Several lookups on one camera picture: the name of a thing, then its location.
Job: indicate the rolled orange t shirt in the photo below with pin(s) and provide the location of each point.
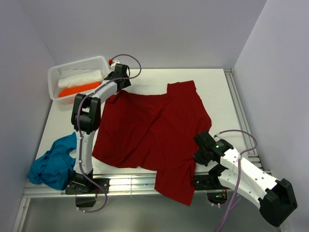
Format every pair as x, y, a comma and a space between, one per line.
74, 90

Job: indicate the aluminium rail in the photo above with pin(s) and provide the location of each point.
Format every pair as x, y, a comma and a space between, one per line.
117, 183
253, 156

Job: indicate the front aluminium rail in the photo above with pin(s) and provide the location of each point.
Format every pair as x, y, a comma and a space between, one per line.
117, 183

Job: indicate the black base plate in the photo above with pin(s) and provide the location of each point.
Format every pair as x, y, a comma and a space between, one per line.
76, 187
207, 182

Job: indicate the right side aluminium rail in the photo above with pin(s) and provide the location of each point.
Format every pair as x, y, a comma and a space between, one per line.
253, 156

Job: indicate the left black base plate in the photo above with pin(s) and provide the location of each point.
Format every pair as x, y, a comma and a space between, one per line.
76, 187

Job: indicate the white plastic basket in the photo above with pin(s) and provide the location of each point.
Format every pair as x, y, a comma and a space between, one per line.
75, 74

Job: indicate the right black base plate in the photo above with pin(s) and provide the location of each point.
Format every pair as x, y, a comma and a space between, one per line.
207, 182

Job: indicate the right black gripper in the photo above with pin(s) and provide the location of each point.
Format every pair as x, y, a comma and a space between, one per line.
197, 156

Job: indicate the teal blue t shirt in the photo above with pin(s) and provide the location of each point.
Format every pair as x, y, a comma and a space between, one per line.
54, 167

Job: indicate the rolled white t shirt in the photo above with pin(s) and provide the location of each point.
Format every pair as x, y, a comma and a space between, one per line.
80, 79

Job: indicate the dark red t shirt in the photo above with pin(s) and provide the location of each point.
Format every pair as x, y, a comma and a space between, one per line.
155, 132

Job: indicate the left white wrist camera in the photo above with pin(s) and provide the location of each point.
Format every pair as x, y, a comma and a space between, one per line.
112, 63

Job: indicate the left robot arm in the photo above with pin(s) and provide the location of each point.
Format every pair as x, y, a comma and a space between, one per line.
86, 118

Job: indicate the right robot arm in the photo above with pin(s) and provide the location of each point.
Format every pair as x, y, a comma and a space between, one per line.
274, 198

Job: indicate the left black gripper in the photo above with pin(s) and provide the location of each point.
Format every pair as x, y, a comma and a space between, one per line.
127, 83

